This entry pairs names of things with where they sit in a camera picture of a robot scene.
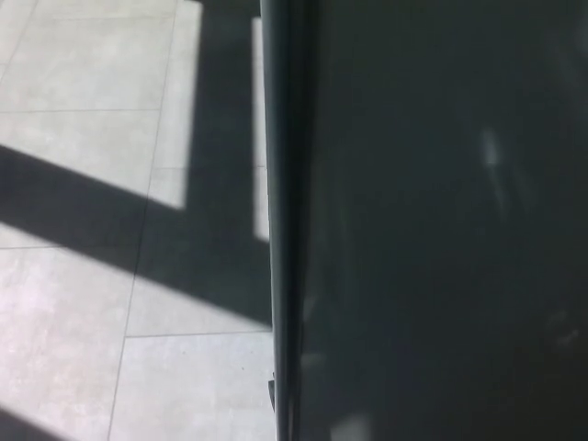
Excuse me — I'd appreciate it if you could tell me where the dark grey door panel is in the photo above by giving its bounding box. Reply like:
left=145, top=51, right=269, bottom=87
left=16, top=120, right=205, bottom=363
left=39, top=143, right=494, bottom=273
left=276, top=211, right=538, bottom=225
left=258, top=0, right=588, bottom=441

